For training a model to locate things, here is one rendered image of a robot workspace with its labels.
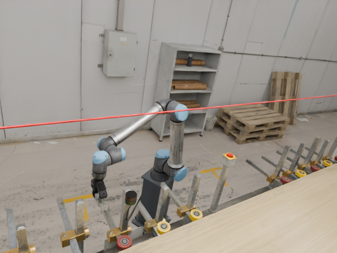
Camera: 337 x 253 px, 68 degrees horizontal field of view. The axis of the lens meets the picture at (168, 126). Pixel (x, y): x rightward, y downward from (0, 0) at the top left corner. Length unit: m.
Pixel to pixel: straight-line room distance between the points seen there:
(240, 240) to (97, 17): 3.11
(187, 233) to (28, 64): 2.91
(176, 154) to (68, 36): 2.29
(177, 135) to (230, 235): 0.79
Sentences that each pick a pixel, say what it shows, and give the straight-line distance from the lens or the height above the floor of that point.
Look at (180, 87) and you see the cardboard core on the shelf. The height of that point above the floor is 0.95.
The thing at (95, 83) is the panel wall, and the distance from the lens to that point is 3.90.
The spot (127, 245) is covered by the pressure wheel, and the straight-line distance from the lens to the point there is 1.48.
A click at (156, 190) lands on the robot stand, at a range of 2.40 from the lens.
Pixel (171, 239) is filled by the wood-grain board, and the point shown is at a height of 0.90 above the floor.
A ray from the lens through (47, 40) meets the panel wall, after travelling 3.67.
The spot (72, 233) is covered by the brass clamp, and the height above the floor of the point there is 0.97.
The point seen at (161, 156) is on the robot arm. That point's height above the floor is 0.87.
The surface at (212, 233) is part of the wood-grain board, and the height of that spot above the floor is 0.90.
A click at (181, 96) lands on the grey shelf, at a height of 0.63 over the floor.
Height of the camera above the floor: 2.08
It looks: 26 degrees down
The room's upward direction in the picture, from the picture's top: 10 degrees clockwise
